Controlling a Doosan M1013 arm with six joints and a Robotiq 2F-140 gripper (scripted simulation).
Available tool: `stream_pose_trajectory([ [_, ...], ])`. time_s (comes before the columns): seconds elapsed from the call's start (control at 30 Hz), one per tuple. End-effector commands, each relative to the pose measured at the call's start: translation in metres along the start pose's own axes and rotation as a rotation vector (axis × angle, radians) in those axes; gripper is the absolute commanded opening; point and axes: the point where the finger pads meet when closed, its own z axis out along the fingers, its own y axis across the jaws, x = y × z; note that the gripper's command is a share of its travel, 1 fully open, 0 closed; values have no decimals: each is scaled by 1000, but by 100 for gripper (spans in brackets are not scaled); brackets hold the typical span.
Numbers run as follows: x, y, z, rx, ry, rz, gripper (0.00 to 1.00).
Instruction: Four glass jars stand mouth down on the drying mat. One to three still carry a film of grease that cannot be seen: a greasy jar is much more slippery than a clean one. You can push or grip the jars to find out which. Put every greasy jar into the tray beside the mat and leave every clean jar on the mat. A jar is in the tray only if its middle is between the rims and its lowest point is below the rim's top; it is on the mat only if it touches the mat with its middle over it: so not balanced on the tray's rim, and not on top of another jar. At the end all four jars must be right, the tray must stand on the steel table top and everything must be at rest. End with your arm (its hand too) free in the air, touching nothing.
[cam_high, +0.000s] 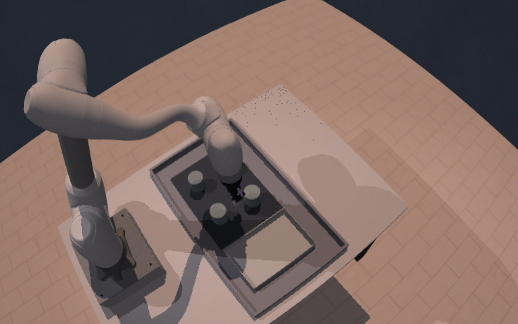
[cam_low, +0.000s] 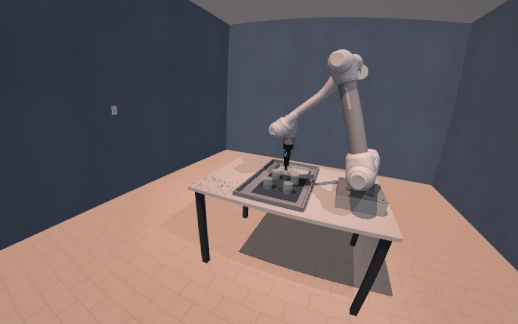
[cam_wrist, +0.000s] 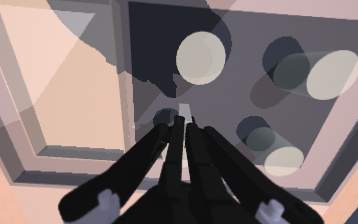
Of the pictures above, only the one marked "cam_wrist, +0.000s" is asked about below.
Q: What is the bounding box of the shallow rectangular tray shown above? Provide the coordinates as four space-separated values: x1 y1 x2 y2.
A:
0 0 130 162

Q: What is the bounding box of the translucent grey cylinder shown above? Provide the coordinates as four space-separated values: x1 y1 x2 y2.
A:
246 127 304 176
161 121 188 168
176 31 226 85
273 50 358 100

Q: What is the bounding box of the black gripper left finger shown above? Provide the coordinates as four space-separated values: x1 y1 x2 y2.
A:
58 103 186 224

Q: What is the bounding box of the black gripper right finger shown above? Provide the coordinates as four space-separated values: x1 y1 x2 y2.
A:
184 104 325 224

